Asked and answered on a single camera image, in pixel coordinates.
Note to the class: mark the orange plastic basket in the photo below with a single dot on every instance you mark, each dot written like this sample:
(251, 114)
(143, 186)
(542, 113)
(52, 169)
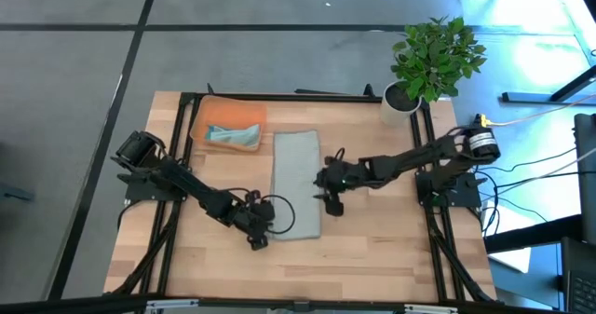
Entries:
(228, 111)

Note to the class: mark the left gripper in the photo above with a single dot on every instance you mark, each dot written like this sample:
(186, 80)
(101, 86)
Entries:
(247, 214)

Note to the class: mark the white plant pot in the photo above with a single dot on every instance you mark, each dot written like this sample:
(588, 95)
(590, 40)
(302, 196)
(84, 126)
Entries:
(391, 113)

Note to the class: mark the grey waffle-weave towel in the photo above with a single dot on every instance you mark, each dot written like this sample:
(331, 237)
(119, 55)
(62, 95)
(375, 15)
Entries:
(295, 183)

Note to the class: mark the white paper sheet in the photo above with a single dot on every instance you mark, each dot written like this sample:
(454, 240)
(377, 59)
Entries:
(510, 258)

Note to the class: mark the black aluminium table frame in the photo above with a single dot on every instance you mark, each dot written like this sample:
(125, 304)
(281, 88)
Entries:
(279, 97)

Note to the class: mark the black floor beam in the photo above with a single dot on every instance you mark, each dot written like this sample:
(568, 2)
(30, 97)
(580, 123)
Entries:
(531, 235)

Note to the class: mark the green leafy plant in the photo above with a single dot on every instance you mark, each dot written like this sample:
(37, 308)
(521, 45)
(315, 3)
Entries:
(437, 58)

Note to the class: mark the light blue teal-edged microfiber towel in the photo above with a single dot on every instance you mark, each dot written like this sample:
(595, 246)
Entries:
(233, 136)

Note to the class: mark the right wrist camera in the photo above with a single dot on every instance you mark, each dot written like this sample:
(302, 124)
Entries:
(321, 182)

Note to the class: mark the black desk leg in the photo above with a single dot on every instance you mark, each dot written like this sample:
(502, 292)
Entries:
(535, 97)

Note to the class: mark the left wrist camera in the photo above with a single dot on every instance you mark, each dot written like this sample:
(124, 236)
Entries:
(265, 210)

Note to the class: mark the black keyboard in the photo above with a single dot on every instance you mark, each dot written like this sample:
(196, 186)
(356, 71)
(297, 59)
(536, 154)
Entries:
(582, 286)

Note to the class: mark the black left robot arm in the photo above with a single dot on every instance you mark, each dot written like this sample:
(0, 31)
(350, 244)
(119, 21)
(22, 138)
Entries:
(186, 183)

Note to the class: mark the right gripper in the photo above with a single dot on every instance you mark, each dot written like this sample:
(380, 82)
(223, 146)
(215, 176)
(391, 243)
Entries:
(347, 176)

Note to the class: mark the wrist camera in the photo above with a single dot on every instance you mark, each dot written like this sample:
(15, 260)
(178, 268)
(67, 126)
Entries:
(265, 210)
(321, 182)

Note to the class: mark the dark grey desk side panel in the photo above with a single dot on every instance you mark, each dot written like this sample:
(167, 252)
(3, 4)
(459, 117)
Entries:
(587, 179)

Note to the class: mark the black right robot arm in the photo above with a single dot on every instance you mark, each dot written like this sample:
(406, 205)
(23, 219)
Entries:
(410, 158)

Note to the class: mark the black crossbar white brackets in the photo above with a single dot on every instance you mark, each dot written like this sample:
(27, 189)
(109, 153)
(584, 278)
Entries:
(298, 305)

